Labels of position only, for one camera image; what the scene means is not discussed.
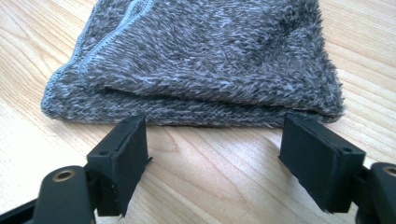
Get grey fluffy cloth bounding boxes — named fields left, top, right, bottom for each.
left=40, top=0, right=346, bottom=129

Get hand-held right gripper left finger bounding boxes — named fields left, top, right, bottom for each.
left=86, top=114, right=154, bottom=217

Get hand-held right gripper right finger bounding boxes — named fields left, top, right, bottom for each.
left=277, top=111, right=367, bottom=215

